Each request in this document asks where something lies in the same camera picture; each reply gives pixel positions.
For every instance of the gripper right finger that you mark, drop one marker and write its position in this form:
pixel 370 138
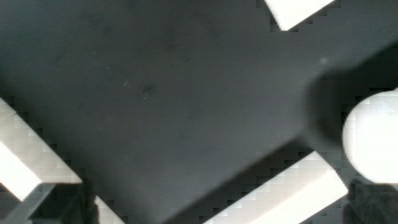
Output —
pixel 372 208

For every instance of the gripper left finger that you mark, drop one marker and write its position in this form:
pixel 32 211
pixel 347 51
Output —
pixel 40 208

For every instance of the white lamp bulb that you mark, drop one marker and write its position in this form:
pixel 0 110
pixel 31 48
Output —
pixel 370 137

